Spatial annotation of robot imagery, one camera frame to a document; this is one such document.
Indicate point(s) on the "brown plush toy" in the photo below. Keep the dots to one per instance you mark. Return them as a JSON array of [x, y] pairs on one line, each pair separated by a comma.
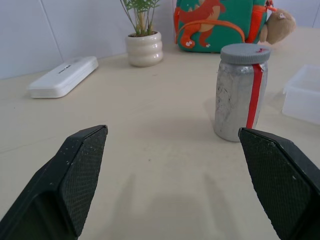
[[277, 25]]

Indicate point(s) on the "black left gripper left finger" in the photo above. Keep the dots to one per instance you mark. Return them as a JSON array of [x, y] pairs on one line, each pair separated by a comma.
[[75, 180]]

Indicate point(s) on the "grey-lidded jar with red stripe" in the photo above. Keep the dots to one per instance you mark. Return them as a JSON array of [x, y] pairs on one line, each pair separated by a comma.
[[232, 100]]

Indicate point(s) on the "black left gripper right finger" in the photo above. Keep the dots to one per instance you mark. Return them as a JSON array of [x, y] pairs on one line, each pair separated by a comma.
[[280, 175]]

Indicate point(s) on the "cream ribbed ceramic pot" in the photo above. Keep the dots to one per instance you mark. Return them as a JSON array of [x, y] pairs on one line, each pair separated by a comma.
[[144, 50]]

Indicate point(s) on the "green leafy plant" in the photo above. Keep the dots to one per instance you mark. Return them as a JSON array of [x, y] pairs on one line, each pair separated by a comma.
[[141, 17]]

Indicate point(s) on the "white flat rectangular case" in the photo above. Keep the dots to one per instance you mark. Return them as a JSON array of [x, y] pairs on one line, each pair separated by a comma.
[[62, 78]]

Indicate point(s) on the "small white round cap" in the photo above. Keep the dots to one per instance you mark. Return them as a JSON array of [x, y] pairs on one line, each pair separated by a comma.
[[243, 53]]

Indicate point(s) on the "clear plastic container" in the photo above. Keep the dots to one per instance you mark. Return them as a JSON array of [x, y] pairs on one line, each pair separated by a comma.
[[303, 95]]

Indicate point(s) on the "teal dinosaur backpack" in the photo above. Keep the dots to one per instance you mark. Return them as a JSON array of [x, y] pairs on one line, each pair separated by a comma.
[[220, 15]]

